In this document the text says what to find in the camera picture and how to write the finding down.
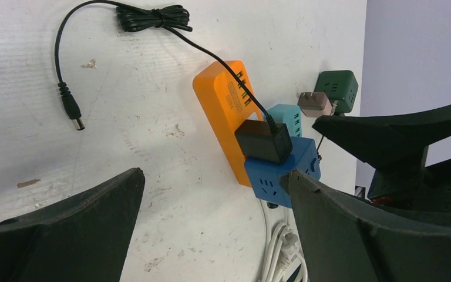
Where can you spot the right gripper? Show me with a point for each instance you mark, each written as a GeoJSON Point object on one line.
{"type": "Point", "coordinates": [406, 188]}

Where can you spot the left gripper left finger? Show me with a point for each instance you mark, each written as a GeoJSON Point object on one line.
{"type": "Point", "coordinates": [82, 238]}

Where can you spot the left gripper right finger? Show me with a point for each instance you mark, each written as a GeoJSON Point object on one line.
{"type": "Point", "coordinates": [346, 238]}

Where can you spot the green cube plug adapter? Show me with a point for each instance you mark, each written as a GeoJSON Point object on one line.
{"type": "Point", "coordinates": [340, 86]}

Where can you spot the white charger plug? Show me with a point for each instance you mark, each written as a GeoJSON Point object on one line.
{"type": "Point", "coordinates": [316, 104]}

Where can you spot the teal power strip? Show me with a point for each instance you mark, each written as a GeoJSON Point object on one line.
{"type": "Point", "coordinates": [290, 115]}

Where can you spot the blue plug adapter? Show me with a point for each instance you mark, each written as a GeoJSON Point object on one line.
{"type": "Point", "coordinates": [265, 176]}

